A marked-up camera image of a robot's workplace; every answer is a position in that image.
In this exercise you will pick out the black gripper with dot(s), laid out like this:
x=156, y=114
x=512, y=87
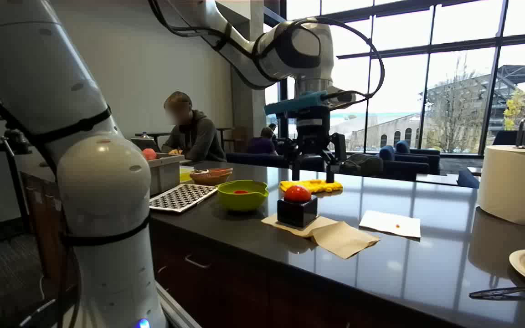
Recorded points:
x=313, y=138

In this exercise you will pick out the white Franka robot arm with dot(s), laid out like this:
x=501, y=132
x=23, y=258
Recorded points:
x=104, y=183

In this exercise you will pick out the green plastic bowl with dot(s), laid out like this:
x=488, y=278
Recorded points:
x=240, y=200

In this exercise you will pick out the dark wood counter cabinet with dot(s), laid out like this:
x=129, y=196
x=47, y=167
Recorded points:
x=226, y=285

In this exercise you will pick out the yellow cloth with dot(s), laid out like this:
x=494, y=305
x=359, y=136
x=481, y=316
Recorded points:
x=319, y=187

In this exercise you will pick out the red toy tomato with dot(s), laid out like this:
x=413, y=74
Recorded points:
x=297, y=194

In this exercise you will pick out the black cube box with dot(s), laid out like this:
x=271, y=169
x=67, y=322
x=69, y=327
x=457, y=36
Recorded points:
x=297, y=213

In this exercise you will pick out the dark backpack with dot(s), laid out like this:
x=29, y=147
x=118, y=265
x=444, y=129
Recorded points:
x=362, y=167

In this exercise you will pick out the person in dark top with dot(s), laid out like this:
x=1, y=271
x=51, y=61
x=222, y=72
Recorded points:
x=262, y=145

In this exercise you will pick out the navy blue sofa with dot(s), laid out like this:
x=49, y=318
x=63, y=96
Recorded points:
x=255, y=160

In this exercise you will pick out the brown paper napkin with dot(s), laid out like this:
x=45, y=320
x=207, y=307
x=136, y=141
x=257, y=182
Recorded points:
x=273, y=223
x=344, y=240

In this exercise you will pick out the white paper napkin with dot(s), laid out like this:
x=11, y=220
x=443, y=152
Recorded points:
x=390, y=223

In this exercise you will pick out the blue armchair with cushions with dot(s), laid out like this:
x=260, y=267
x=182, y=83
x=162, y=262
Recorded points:
x=419, y=161

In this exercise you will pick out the seated person in grey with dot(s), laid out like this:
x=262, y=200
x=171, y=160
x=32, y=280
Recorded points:
x=195, y=138

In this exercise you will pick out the small yellow container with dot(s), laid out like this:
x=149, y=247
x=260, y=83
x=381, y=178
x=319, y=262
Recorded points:
x=184, y=176

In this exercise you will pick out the checkerboard calibration board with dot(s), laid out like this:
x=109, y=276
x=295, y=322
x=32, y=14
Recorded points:
x=180, y=198

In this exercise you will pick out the grey plastic bin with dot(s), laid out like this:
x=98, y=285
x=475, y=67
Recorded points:
x=164, y=176

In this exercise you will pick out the blue cushion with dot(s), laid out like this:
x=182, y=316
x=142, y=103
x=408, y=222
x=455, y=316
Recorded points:
x=466, y=180

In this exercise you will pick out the white paper towel roll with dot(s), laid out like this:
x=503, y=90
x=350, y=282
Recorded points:
x=517, y=185

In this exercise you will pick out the dark metal utensil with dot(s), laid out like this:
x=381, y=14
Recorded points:
x=495, y=295

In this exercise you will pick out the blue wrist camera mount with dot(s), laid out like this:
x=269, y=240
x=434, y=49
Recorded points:
x=310, y=103

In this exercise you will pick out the black window frame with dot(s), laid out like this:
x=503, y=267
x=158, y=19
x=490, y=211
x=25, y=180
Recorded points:
x=495, y=41

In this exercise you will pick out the black camera on stand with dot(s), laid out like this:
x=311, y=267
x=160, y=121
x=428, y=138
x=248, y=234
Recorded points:
x=18, y=145

